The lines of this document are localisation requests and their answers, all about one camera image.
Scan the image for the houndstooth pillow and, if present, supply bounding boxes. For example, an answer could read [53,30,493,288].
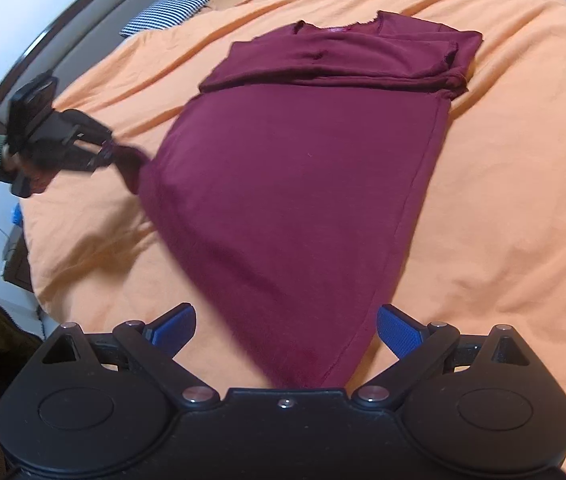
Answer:
[120,0,210,39]

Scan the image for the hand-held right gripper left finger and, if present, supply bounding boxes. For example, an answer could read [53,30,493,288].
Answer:
[33,303,221,406]

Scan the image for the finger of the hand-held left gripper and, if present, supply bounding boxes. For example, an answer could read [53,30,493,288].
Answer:
[65,110,114,145]
[70,142,114,172]

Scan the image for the orange blanket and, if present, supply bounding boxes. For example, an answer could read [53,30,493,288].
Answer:
[15,0,566,480]

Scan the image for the dark nightstand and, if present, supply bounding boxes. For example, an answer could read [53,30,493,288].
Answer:
[2,234,40,292]

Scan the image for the person's left hand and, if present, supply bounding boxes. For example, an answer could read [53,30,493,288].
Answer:
[0,141,56,186]

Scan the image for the maroon long-sleeve shirt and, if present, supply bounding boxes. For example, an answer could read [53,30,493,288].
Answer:
[112,10,484,392]

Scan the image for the padded bed headboard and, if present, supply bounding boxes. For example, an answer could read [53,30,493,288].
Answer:
[0,0,214,128]

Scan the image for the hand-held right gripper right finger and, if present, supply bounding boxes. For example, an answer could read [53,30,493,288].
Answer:
[352,304,538,406]

